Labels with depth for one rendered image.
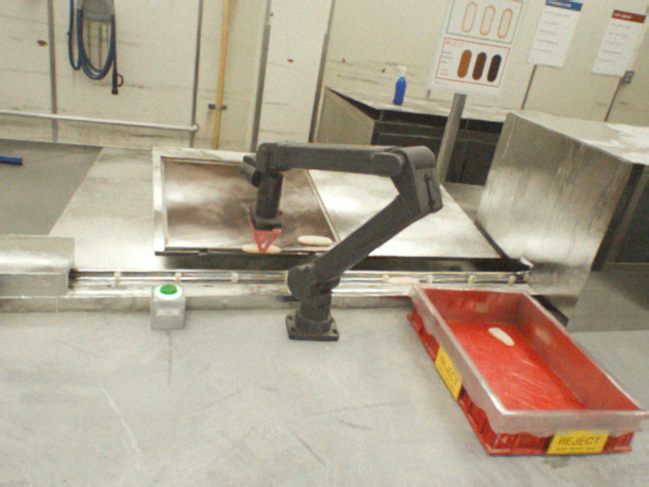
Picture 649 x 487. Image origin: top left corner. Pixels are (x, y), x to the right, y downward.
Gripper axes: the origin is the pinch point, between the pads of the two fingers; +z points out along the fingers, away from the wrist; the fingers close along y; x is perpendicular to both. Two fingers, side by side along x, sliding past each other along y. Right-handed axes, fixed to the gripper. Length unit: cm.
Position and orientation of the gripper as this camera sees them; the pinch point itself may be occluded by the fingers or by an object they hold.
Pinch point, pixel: (261, 245)
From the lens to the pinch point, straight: 140.9
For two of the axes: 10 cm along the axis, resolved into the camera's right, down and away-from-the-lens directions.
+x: 9.4, 0.4, 3.4
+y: 2.9, 4.7, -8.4
